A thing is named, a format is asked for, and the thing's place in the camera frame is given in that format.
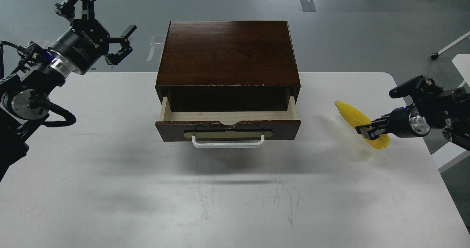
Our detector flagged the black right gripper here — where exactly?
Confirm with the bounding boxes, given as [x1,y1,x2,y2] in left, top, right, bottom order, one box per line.
[355,107,430,141]

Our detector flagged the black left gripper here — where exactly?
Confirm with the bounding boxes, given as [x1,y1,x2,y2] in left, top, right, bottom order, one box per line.
[47,0,137,76]

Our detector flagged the yellow corn cob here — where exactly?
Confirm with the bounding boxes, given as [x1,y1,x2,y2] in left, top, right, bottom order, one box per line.
[334,100,391,150]

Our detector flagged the wooden drawer with white handle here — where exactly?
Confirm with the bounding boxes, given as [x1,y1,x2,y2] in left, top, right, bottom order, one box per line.
[155,96,301,148]

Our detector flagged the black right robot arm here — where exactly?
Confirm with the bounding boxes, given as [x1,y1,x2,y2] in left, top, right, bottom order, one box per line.
[354,76,470,150]

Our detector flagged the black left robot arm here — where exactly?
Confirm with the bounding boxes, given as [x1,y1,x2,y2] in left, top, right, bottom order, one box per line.
[0,0,136,177]

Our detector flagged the dark wooden drawer cabinet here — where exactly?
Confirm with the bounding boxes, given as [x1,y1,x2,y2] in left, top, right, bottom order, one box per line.
[155,20,301,111]

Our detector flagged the white office chair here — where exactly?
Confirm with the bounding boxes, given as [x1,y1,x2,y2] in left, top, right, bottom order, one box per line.
[430,31,470,60]

